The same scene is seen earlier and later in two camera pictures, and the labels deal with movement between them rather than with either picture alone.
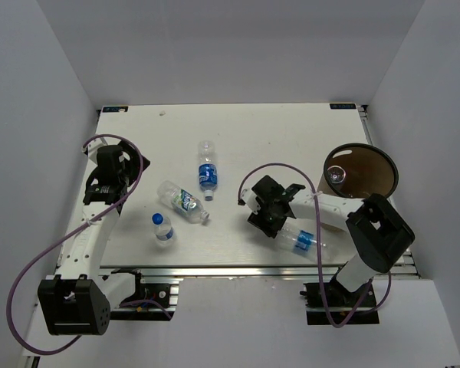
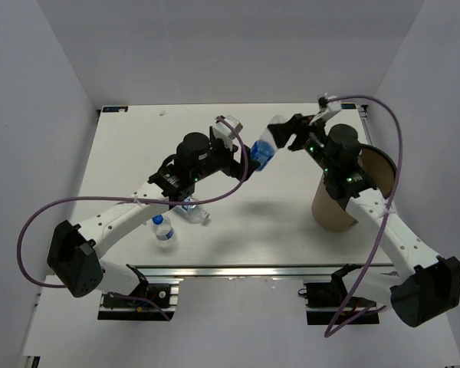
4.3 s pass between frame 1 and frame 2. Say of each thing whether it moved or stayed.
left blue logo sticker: stayed
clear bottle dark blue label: moved
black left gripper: moved
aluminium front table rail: stayed
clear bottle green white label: stayed
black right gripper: moved
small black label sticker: stayed
